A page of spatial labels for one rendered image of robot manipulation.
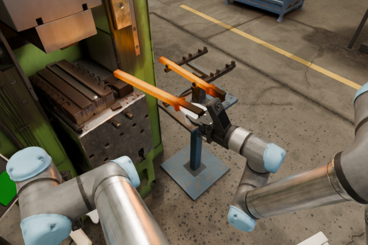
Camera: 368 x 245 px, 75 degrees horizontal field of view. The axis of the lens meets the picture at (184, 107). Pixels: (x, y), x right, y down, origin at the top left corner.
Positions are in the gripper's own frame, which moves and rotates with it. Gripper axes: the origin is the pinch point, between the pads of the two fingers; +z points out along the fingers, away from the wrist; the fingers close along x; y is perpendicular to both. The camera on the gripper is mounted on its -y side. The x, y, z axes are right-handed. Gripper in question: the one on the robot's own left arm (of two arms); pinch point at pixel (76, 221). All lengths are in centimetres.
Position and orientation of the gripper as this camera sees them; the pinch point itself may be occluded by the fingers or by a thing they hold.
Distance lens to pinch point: 87.7
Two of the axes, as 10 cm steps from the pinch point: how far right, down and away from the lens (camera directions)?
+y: 4.0, 6.2, -6.7
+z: 0.0, 7.3, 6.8
